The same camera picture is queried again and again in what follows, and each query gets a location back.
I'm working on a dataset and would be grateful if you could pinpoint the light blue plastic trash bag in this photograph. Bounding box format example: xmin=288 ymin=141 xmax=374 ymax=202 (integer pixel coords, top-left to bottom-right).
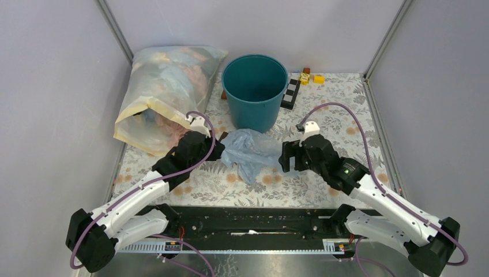
xmin=221 ymin=129 xmax=284 ymax=184

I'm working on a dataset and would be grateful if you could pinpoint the teal plastic trash bin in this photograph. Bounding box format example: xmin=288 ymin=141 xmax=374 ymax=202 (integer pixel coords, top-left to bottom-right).
xmin=221 ymin=54 xmax=288 ymax=133

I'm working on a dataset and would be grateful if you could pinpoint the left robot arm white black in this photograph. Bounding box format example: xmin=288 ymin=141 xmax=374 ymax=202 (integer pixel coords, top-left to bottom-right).
xmin=66 ymin=131 xmax=225 ymax=273

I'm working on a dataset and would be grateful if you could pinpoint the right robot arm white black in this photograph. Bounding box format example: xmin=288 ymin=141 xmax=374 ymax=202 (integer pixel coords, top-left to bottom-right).
xmin=279 ymin=134 xmax=460 ymax=276

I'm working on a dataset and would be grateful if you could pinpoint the large clear bag of trash bags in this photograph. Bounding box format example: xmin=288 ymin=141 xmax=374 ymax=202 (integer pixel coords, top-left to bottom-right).
xmin=114 ymin=46 xmax=228 ymax=156

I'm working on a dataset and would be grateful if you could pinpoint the floral patterned table mat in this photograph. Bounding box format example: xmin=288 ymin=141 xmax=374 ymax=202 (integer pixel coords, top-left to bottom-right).
xmin=111 ymin=72 xmax=396 ymax=209

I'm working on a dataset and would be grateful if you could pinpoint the black framed checkerboard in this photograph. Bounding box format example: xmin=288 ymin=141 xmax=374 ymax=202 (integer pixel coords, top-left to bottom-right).
xmin=280 ymin=78 xmax=300 ymax=110

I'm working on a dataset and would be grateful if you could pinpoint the yellow toy brick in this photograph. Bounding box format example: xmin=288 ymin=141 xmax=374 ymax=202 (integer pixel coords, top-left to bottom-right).
xmin=313 ymin=75 xmax=326 ymax=84

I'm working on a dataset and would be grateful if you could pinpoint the yellow owl toy figure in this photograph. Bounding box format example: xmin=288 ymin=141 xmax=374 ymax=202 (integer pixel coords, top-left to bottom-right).
xmin=299 ymin=72 xmax=310 ymax=85

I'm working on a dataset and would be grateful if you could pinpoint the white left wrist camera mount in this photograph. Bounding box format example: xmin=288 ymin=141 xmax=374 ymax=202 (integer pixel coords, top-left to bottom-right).
xmin=186 ymin=115 xmax=210 ymax=137

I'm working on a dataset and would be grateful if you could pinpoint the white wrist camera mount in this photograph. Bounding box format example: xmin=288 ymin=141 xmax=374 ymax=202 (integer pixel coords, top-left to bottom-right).
xmin=299 ymin=121 xmax=320 ymax=147
xmin=186 ymin=115 xmax=210 ymax=137

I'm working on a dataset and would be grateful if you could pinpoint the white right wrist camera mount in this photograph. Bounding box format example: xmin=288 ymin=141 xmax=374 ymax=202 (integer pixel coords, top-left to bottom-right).
xmin=299 ymin=121 xmax=320 ymax=147

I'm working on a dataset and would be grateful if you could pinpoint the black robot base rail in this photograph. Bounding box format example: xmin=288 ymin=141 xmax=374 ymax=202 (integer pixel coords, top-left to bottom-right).
xmin=131 ymin=204 xmax=379 ymax=252

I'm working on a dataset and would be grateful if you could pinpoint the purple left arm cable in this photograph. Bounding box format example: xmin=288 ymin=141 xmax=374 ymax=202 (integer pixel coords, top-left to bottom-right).
xmin=69 ymin=111 xmax=217 ymax=270

